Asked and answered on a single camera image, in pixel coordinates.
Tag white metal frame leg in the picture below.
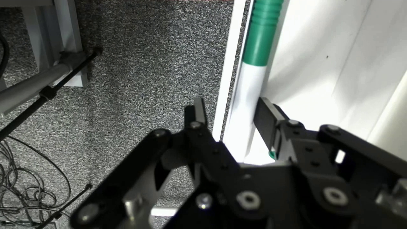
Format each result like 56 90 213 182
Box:
0 0 93 117

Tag white metal marker tray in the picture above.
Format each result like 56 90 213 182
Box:
212 0 407 167

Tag tangled thin floor cables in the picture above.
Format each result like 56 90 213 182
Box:
0 134 74 226

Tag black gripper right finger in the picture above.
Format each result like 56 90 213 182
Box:
252 97 407 229

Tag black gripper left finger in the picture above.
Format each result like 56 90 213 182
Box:
69 98 240 229

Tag black tripod leg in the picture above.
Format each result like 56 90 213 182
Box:
0 45 105 142
45 182 95 225

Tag green whiteboard marker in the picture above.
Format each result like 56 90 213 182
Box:
222 0 285 165

